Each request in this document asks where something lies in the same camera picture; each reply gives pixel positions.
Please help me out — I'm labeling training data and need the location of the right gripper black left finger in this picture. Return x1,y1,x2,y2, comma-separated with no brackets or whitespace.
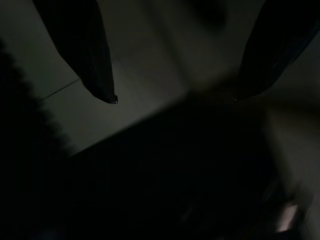
32,0,119,104

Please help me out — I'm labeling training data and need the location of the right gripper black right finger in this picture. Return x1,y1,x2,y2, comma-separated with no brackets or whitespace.
234,0,320,103

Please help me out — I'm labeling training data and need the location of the dark furniture block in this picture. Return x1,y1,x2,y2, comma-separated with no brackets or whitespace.
0,93,278,240

